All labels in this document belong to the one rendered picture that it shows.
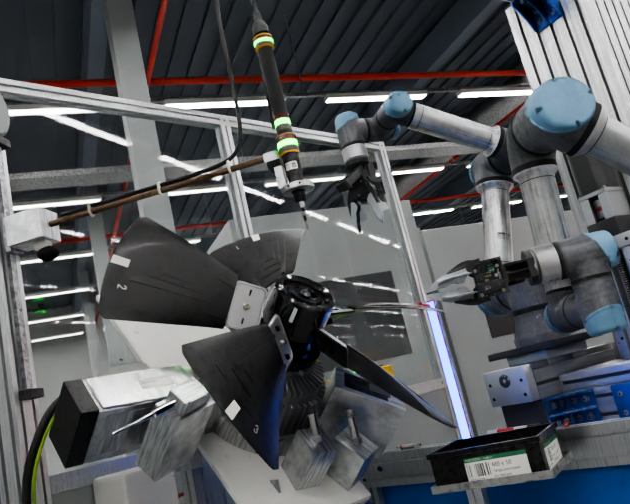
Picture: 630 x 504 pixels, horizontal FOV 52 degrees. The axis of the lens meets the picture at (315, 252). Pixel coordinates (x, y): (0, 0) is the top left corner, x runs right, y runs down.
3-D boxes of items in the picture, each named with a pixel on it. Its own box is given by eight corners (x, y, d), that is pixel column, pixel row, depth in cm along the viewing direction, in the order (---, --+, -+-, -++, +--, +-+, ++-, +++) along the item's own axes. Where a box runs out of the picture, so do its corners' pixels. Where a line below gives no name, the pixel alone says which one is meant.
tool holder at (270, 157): (269, 194, 134) (259, 150, 136) (278, 202, 140) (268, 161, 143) (310, 182, 132) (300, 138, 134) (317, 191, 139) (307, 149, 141)
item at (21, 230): (2, 251, 145) (-2, 215, 147) (22, 256, 152) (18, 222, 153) (43, 239, 143) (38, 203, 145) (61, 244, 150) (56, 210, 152)
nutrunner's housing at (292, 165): (290, 202, 134) (245, 10, 144) (294, 206, 138) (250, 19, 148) (307, 197, 133) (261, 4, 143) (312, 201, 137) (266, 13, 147)
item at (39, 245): (33, 262, 144) (31, 241, 145) (44, 265, 148) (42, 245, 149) (54, 256, 144) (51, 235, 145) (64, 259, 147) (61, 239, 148)
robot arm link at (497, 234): (497, 308, 185) (487, 135, 200) (472, 318, 199) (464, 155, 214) (534, 311, 187) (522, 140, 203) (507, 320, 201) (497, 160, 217)
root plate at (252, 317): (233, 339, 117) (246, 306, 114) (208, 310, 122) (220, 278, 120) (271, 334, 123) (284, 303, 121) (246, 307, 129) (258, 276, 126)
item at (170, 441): (154, 482, 106) (134, 463, 108) (192, 459, 113) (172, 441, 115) (177, 422, 101) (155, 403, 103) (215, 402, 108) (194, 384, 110)
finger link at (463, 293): (426, 293, 126) (473, 281, 125) (426, 294, 132) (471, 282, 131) (431, 309, 126) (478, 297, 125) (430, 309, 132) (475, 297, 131)
